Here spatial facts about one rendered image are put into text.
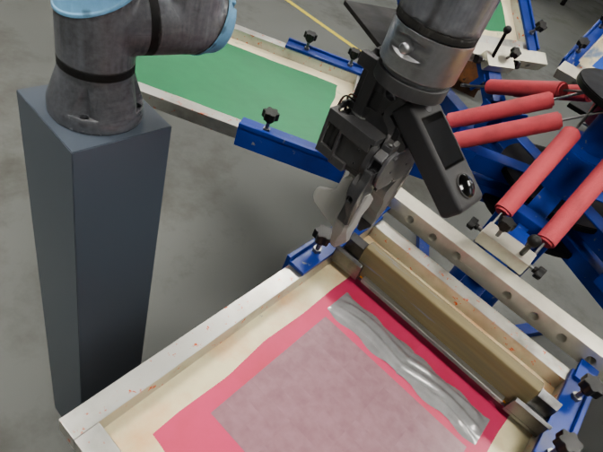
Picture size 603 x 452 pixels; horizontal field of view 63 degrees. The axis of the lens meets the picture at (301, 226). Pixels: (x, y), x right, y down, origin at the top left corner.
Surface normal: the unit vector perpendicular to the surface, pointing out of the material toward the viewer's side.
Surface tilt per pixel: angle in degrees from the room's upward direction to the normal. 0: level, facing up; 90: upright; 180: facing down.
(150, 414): 0
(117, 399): 0
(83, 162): 90
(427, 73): 90
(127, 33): 87
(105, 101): 73
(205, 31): 90
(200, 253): 0
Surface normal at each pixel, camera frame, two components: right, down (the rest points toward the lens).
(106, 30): 0.46, 0.71
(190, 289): 0.29, -0.69
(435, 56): -0.04, 0.69
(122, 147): 0.68, 0.64
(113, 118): 0.60, 0.45
